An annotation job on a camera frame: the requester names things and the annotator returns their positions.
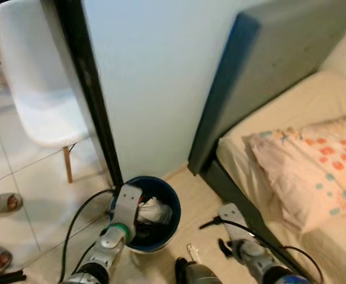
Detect silver robot right leg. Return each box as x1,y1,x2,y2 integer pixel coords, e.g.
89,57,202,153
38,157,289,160
175,257,221,284

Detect blue round waste bin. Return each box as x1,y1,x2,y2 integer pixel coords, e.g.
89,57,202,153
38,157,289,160
108,176,182,254

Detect crumpled white paper trash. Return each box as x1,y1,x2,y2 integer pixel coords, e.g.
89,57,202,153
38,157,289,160
137,198,174,225

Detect grey upholstered headboard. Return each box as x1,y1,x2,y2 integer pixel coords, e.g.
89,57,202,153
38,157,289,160
188,0,346,175

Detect black metal stand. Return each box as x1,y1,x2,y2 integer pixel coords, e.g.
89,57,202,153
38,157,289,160
0,269,25,284

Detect white chair wooden legs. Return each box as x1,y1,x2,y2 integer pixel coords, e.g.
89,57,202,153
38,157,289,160
0,0,94,184

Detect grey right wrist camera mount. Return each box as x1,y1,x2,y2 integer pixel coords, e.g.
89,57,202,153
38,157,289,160
219,203,249,240

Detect dark bed frame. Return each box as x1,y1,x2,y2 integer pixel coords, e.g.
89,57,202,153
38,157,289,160
200,157,316,284

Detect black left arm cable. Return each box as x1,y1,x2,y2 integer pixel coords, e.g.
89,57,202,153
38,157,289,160
59,188,117,282

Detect black door frame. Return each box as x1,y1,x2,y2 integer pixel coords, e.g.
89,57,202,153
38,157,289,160
52,0,123,190

